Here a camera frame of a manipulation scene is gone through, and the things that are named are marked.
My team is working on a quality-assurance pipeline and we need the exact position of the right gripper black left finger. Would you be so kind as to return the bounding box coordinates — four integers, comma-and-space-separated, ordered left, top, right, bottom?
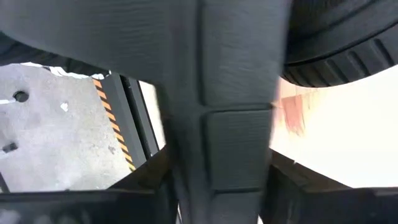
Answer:
107, 146, 180, 224

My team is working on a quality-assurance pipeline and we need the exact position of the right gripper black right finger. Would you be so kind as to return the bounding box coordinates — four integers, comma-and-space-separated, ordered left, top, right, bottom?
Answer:
260, 148, 354, 224

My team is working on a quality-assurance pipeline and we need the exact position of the black rubber slide sandal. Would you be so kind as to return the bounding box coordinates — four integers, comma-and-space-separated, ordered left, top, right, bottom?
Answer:
0, 0, 293, 224
281, 0, 398, 88

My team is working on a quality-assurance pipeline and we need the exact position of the yellow black hazard tape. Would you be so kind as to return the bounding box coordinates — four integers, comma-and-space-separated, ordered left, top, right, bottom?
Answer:
91, 77, 137, 172

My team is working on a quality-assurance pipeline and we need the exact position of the black table edge rail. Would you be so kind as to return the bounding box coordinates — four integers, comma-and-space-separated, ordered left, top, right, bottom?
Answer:
99, 72, 161, 170

